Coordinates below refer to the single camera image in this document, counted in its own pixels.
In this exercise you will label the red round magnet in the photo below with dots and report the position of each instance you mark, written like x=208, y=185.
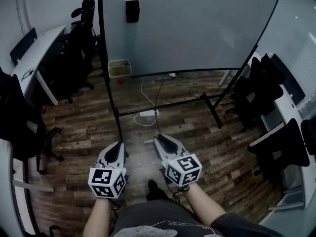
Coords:
x=121, y=81

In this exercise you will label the black desk divider panel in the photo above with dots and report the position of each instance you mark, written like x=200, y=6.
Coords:
x=291, y=83
x=23, y=46

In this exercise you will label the person's black shoe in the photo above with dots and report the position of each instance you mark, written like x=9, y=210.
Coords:
x=153, y=189

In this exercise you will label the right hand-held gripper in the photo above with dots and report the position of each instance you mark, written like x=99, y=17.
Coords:
x=184, y=168

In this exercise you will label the person's left forearm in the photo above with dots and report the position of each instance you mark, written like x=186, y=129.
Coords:
x=98, y=218

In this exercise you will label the black-framed whiteboard on stand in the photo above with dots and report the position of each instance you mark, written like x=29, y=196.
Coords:
x=185, y=28

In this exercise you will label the white power strip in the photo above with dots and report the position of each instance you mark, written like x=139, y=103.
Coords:
x=148, y=113

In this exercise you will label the white curved desk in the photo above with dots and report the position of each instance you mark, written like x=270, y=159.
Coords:
x=37, y=53
x=5, y=181

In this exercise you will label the person's grey printed shirt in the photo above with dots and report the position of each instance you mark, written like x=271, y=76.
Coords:
x=153, y=213

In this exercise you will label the black office chairs right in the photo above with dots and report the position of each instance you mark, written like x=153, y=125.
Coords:
x=287, y=107

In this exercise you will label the person's right forearm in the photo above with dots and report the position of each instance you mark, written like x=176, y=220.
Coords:
x=202, y=201

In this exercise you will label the white marker tray box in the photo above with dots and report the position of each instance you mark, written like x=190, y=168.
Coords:
x=118, y=70

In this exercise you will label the white window blind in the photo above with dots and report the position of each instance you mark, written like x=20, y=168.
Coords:
x=308, y=65

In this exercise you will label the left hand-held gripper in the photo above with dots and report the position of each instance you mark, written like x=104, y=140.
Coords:
x=101, y=176

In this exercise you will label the teal item on desk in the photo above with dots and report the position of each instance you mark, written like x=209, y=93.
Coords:
x=27, y=73

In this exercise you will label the black whiteboard eraser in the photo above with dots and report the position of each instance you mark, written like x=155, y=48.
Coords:
x=132, y=11

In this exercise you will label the black office chair tall headrest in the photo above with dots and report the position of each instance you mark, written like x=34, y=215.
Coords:
x=87, y=26

